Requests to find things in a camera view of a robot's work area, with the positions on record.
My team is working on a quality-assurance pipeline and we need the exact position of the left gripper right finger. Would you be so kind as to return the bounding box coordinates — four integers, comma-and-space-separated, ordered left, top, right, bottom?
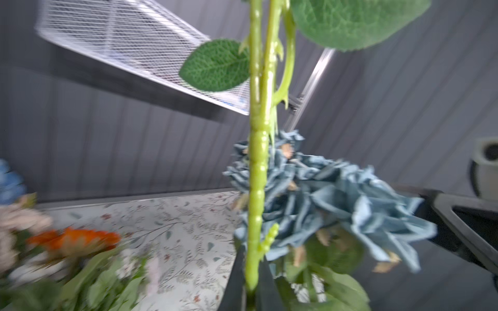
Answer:
255, 259, 286, 311

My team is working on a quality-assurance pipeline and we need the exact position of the orange gerbera flower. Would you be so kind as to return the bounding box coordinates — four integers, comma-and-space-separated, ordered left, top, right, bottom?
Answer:
27, 227, 121, 257

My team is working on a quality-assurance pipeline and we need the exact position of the white pink flower bunch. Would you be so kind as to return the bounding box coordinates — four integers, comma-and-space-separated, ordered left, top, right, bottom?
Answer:
179, 1, 431, 293

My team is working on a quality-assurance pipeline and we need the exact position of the floral patterned table mat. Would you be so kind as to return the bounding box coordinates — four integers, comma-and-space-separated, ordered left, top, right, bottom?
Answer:
37, 191, 239, 310

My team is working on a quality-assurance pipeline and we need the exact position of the blue hydrangea flower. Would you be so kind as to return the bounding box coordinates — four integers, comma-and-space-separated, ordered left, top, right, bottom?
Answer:
0, 159, 27, 206

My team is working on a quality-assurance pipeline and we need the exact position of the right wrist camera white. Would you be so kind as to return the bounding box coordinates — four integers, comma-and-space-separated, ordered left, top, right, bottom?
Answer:
469, 137, 497, 201

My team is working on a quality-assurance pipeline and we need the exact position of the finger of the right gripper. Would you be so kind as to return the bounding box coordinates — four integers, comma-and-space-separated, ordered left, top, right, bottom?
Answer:
412, 188, 497, 275

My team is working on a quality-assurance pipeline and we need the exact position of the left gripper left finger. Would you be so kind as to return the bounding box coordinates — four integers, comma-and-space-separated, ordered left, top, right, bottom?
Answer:
217, 246, 246, 311

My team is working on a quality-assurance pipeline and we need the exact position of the dusty blue rose bunch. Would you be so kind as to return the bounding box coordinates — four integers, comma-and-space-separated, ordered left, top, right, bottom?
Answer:
222, 130, 438, 311

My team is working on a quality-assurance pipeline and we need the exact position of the white wire mesh basket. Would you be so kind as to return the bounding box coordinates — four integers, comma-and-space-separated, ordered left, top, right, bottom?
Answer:
36, 1, 250, 115

